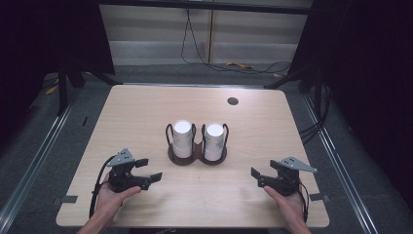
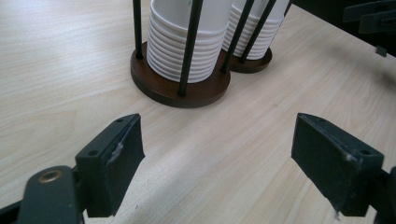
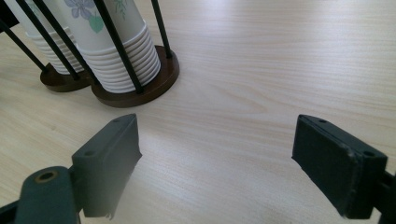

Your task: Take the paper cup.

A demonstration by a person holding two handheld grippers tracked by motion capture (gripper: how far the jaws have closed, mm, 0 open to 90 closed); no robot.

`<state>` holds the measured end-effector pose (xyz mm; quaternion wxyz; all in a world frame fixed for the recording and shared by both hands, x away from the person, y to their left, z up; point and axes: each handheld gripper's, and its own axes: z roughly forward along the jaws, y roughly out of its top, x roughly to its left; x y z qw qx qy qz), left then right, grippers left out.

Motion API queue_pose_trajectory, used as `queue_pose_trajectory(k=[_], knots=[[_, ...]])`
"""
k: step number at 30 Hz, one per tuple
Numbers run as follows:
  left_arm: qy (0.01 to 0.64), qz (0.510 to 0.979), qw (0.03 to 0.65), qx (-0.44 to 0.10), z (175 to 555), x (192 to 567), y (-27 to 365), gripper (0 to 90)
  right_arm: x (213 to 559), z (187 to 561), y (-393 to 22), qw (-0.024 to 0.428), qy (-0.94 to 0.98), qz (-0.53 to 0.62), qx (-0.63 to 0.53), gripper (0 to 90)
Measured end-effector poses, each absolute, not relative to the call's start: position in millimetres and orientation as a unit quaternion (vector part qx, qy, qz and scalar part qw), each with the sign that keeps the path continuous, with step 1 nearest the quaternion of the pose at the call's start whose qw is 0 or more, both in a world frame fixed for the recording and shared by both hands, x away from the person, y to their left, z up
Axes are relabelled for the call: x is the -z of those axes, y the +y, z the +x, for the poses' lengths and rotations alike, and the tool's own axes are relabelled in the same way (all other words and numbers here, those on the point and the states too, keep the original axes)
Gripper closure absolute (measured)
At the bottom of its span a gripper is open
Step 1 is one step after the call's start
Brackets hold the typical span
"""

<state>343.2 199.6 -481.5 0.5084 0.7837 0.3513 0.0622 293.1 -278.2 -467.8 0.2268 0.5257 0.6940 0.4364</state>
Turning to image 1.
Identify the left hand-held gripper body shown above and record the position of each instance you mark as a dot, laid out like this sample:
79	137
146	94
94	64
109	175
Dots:
121	180

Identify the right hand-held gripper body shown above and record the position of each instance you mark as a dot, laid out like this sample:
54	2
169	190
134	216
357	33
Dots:
287	182

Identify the person's left hand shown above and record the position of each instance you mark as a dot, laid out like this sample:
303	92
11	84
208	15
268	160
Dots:
108	200

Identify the person's right hand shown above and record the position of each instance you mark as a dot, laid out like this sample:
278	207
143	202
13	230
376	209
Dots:
290	206

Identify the grey tape strip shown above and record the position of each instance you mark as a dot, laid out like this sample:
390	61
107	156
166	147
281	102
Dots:
69	199
316	197

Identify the round dark table grommet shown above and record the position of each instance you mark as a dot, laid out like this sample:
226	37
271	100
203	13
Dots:
232	101

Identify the black metal stand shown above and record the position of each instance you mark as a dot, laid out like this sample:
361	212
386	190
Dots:
62	91
285	79

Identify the yellow scrap on floor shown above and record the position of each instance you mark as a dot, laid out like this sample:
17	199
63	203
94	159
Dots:
239	65
51	90

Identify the black curtain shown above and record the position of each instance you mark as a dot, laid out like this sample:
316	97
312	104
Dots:
367	65
48	35

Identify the black overhead bar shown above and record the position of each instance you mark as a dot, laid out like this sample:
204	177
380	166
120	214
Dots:
207	6

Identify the metal floor rail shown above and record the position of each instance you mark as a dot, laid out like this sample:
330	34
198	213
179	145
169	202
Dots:
337	162
35	156

